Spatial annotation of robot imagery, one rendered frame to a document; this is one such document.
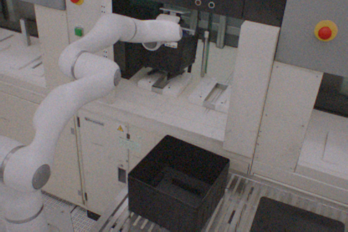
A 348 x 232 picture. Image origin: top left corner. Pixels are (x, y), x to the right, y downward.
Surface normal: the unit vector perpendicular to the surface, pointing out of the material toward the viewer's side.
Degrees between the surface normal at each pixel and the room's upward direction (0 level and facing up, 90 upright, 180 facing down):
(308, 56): 90
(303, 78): 90
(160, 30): 60
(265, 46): 90
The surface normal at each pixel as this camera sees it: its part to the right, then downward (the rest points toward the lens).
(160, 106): 0.05, -0.84
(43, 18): -0.41, 0.48
